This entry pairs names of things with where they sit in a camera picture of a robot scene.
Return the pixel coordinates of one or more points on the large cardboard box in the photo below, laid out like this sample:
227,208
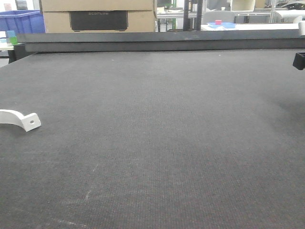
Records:
81,16

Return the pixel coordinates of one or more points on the black raised table ledge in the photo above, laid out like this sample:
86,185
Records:
162,41

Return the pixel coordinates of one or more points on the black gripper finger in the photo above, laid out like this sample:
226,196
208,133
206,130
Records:
299,61

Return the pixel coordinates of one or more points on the green and blue blocks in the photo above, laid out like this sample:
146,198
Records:
11,37

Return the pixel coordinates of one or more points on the blue tray with items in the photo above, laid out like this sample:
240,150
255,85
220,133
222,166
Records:
226,25

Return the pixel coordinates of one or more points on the red cube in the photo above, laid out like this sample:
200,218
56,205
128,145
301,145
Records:
218,22

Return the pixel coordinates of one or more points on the white PVC pipe clamp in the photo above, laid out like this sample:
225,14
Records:
26,122

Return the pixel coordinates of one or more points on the blue plastic crate background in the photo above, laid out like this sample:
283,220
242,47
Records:
22,21

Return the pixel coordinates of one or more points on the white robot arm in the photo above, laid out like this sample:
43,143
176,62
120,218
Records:
301,26

